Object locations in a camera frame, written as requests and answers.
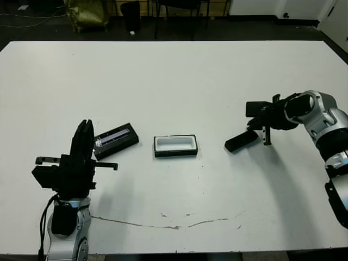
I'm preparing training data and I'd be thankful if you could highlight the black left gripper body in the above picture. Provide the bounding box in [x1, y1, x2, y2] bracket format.
[36, 154, 119, 198]

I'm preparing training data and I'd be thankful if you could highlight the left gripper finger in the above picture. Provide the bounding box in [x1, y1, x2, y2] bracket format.
[86, 119, 95, 161]
[71, 119, 88, 158]

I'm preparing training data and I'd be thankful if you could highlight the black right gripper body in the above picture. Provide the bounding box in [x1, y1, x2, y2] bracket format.
[255, 94, 297, 146]

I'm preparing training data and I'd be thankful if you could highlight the black phone-like camera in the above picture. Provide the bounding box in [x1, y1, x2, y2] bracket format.
[224, 129, 259, 153]

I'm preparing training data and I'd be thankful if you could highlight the black box lid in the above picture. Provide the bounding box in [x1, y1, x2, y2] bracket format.
[94, 122, 140, 160]

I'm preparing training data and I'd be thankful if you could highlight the black box white insert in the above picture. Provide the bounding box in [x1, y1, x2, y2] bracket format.
[153, 134, 198, 158]

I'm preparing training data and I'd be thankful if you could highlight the white door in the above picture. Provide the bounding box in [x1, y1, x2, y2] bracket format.
[317, 0, 348, 52]

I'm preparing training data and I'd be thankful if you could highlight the crinkled plastic bag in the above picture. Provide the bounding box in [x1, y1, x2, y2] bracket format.
[64, 0, 110, 35]

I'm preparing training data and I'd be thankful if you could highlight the black waste bin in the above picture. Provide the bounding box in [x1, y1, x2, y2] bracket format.
[121, 1, 141, 31]

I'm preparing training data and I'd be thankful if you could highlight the black office chair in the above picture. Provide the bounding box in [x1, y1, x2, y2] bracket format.
[154, 0, 210, 41]

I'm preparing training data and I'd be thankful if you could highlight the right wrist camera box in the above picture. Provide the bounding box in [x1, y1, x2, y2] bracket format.
[245, 101, 270, 119]

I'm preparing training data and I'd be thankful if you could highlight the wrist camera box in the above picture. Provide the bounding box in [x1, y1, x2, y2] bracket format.
[245, 101, 270, 119]
[31, 165, 60, 190]

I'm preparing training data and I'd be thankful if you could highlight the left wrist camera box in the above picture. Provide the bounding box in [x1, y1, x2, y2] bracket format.
[31, 165, 60, 190]

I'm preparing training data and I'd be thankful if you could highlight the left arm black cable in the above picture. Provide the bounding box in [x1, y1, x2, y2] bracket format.
[39, 191, 59, 261]

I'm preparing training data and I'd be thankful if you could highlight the thin white floor cable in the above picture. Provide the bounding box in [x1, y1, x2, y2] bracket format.
[0, 9, 67, 28]

